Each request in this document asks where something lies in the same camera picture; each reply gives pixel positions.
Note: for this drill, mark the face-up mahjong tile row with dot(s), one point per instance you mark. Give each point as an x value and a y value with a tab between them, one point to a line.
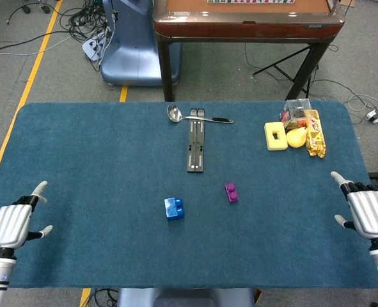
249	1

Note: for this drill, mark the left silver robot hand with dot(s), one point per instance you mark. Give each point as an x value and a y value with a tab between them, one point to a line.
9	224

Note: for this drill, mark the purple toy block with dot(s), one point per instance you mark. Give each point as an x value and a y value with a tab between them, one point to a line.
232	195

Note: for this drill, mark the yellow pear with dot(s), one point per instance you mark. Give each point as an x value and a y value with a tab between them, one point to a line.
295	139

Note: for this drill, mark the blue grey robot torso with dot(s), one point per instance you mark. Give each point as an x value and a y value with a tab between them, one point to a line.
185	299

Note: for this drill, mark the blue grey machine base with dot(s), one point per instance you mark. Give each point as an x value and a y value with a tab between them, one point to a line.
128	57

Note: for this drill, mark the blue felt table cloth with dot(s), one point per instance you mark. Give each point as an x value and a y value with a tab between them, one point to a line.
80	160

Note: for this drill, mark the yellow sponge with hole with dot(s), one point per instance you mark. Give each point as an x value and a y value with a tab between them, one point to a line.
270	140

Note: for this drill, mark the blue toy block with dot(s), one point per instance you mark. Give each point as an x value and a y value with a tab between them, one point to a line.
172	211

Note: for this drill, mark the cardboard box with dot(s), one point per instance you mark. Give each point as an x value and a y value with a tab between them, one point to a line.
350	2

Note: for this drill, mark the brown mahjong table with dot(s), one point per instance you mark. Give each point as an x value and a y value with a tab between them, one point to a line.
240	28

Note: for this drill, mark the white power strip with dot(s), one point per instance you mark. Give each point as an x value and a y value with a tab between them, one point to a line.
91	46

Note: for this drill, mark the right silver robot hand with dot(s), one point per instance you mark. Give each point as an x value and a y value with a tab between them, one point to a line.
372	211

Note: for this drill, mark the clear plastic snack box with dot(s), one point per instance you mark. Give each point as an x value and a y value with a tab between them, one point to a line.
295	110

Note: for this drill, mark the black folding stand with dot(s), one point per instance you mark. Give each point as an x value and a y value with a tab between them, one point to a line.
192	153

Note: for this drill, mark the yellow snack packet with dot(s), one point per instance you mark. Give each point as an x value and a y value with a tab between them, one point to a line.
315	140

